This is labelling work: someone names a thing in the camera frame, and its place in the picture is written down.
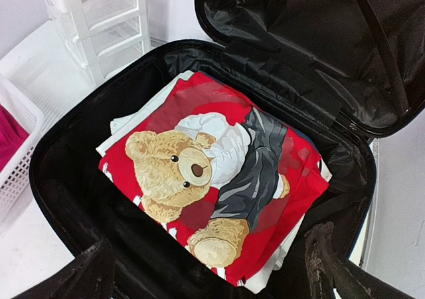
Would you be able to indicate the white plastic drawer organizer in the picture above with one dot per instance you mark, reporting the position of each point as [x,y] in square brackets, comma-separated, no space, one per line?
[102,36]

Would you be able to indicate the black ribbed hard-shell suitcase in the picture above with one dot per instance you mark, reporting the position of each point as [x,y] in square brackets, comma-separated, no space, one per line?
[187,161]

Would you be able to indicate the white garment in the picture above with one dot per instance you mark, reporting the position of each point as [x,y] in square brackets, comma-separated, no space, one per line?
[133,119]

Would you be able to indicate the magenta cloth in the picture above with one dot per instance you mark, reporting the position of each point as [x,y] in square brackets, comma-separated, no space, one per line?
[13,136]

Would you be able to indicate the red patterned garment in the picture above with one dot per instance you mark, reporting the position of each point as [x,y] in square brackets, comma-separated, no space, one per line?
[212,172]

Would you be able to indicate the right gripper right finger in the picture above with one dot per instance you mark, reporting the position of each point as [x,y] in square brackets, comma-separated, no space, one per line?
[329,272]

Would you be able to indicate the white perforated plastic basket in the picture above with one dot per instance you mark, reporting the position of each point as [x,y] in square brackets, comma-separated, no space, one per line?
[15,175]

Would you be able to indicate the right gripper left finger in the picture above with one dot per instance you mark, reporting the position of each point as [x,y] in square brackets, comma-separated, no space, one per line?
[90,275]

